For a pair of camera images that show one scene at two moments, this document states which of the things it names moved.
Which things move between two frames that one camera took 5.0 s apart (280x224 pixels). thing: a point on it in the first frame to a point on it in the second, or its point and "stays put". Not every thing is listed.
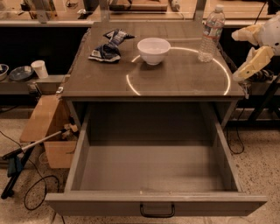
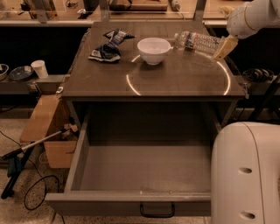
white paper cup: x=39 y=67 stays put
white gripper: x=270 y=34 to x=237 y=23
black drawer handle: x=157 y=215 stays put
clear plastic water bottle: x=213 y=24 to x=197 y=41
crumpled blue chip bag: x=108 y=51 stays put
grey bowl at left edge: x=3 y=71 stays put
